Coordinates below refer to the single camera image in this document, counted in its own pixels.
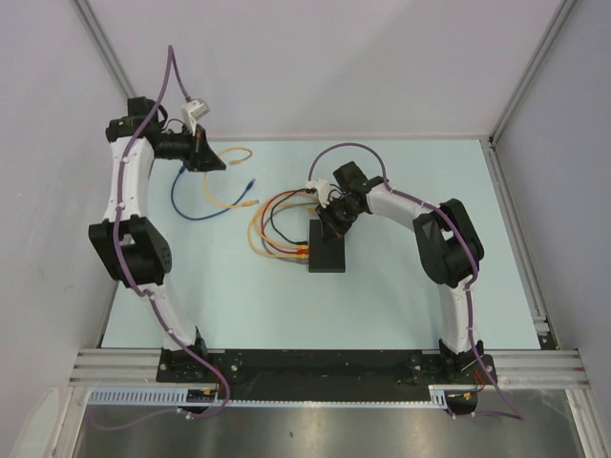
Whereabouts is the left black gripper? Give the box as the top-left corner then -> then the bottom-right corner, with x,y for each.
153,123 -> 225,173

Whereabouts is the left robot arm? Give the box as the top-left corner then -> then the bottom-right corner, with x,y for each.
88,96 -> 226,382

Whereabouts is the black network switch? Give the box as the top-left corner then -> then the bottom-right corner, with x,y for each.
307,219 -> 346,274

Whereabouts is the blue ethernet cable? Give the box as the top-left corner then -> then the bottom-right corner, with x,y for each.
171,165 -> 258,221

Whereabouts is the grey ethernet cable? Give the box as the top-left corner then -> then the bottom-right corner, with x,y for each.
261,236 -> 311,261

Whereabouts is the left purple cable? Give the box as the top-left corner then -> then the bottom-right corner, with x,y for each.
90,45 -> 233,428

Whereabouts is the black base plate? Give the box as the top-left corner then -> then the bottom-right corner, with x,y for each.
157,347 -> 497,402

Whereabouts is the right aluminium corner post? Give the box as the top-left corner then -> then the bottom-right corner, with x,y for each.
488,0 -> 579,146

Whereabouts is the black ethernet cable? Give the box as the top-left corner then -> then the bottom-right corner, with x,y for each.
267,190 -> 335,244

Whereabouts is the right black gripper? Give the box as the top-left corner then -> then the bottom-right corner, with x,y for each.
316,197 -> 364,243

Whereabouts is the purple cable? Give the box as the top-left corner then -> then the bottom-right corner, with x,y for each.
308,142 -> 524,421
90,45 -> 233,428

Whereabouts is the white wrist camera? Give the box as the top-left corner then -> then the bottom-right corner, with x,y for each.
305,179 -> 333,208
181,98 -> 210,135

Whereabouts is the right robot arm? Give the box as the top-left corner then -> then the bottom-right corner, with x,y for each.
305,161 -> 484,383

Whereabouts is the yellow ethernet cable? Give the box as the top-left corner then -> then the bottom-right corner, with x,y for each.
247,199 -> 316,254
245,219 -> 311,263
202,146 -> 254,210

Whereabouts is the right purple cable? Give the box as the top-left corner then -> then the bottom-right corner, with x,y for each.
308,142 -> 524,421

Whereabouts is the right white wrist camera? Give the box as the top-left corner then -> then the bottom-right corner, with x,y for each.
305,179 -> 333,208

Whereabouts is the white slotted cable duct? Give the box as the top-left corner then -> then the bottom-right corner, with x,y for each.
89,386 -> 447,409

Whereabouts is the left aluminium corner post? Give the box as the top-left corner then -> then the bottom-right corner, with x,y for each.
71,0 -> 159,147

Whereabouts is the right aluminium side rail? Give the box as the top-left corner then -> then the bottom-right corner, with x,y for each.
480,139 -> 558,350

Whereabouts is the red ethernet cable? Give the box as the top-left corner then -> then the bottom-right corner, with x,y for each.
260,188 -> 319,257

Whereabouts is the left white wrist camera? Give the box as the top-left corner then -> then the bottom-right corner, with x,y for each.
181,98 -> 210,135

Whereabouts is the aluminium corner post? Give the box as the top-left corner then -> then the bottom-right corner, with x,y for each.
71,0 -> 159,147
488,0 -> 579,146

